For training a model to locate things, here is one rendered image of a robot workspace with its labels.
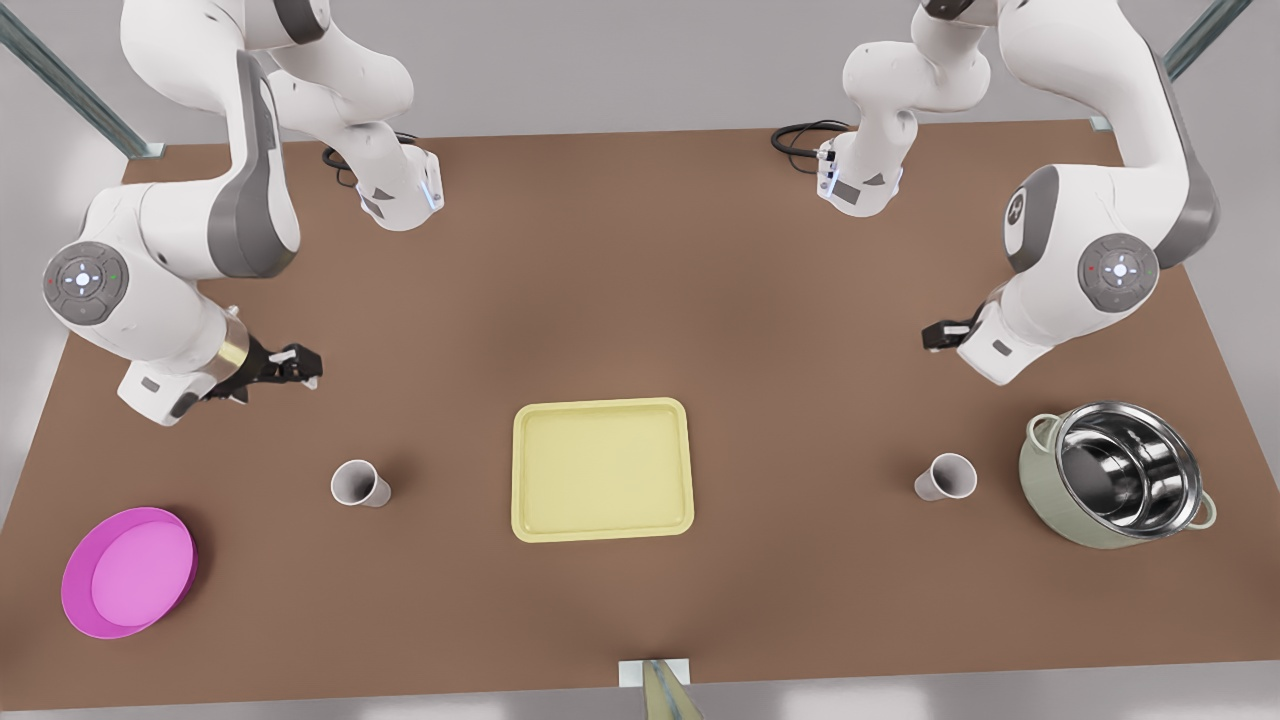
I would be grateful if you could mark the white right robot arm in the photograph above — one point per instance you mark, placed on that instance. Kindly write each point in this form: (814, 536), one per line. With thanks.
(150, 250)

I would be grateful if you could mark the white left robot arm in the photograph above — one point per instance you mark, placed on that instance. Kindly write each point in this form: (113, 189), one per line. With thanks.
(1090, 200)

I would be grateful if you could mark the yellow tray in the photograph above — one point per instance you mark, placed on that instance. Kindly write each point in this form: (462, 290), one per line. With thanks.
(601, 469)

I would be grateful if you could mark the white cup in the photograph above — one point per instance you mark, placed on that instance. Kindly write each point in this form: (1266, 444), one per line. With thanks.
(946, 477)
(357, 484)

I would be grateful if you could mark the green steel pot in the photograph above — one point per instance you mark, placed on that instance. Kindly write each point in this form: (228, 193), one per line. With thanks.
(1120, 474)

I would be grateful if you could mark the pink bowl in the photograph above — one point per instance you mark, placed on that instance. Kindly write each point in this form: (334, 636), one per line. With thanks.
(128, 571)

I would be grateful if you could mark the silver frame post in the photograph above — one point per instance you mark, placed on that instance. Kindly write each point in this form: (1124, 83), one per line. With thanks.
(75, 85)
(1195, 40)
(662, 690)

